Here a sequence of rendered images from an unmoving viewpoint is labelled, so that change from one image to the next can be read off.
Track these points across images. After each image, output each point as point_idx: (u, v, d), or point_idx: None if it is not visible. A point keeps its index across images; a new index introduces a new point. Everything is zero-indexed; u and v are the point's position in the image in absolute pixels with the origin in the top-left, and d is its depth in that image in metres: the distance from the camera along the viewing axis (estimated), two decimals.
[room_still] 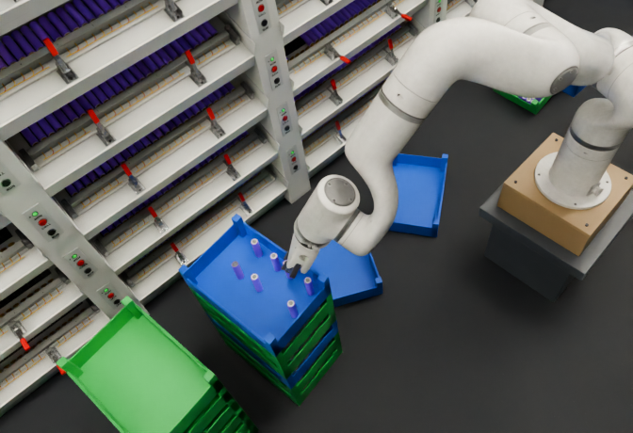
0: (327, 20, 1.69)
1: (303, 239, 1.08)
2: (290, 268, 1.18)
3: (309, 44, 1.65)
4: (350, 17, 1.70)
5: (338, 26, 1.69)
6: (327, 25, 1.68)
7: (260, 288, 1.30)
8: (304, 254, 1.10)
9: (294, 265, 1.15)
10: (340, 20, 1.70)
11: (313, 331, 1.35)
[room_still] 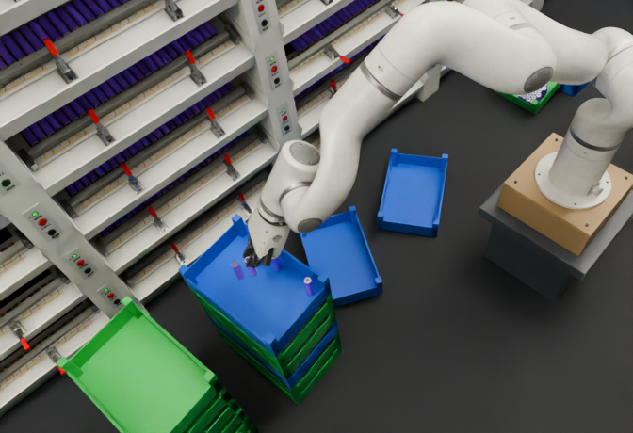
0: (327, 20, 1.69)
1: (276, 217, 1.06)
2: (261, 259, 1.14)
3: (309, 44, 1.65)
4: (350, 17, 1.70)
5: (338, 26, 1.69)
6: (327, 25, 1.68)
7: (254, 272, 1.24)
8: (278, 233, 1.08)
9: (267, 252, 1.12)
10: (340, 20, 1.70)
11: (313, 331, 1.35)
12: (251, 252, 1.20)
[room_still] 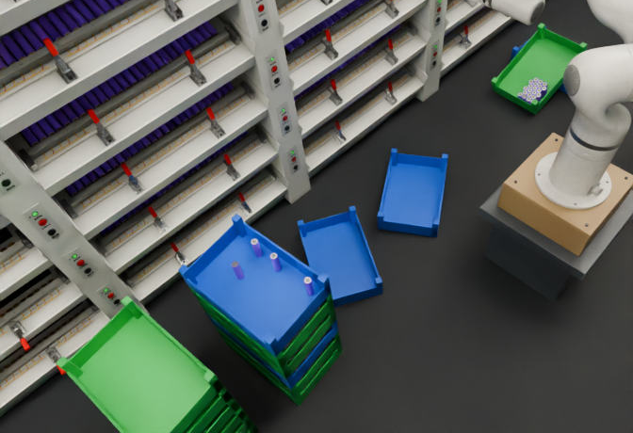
0: None
1: None
2: None
3: (305, 40, 1.65)
4: (347, 13, 1.71)
5: (334, 23, 1.70)
6: (323, 22, 1.68)
7: None
8: None
9: None
10: (336, 16, 1.70)
11: (313, 331, 1.35)
12: None
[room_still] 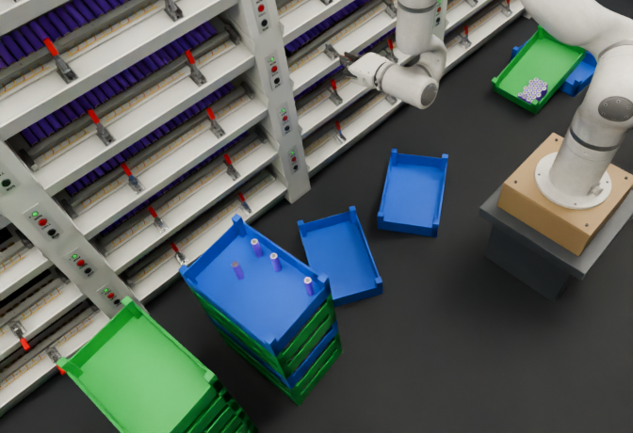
0: None
1: (380, 79, 1.48)
2: (348, 68, 1.57)
3: (306, 41, 1.65)
4: (348, 13, 1.71)
5: (335, 23, 1.70)
6: (324, 22, 1.68)
7: None
8: (367, 81, 1.51)
9: (352, 72, 1.54)
10: (337, 16, 1.70)
11: (313, 331, 1.35)
12: (348, 57, 1.61)
